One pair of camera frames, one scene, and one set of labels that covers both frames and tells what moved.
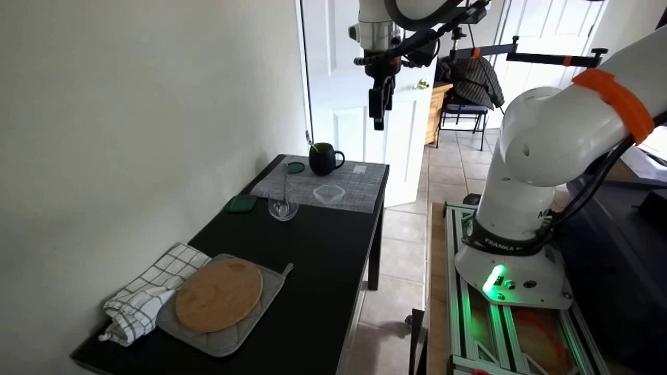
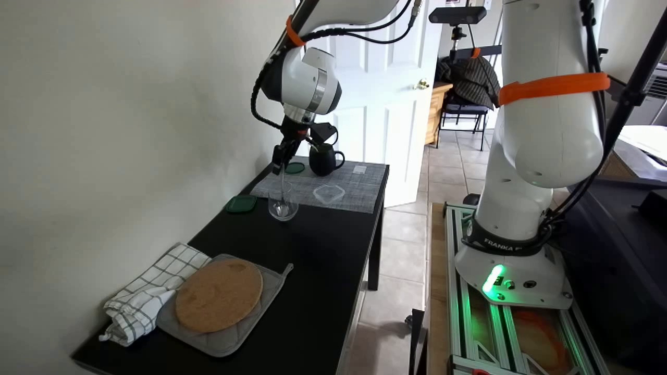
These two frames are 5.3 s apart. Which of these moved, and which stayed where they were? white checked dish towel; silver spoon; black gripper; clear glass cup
Moved: black gripper
Stayed: silver spoon; white checked dish towel; clear glass cup
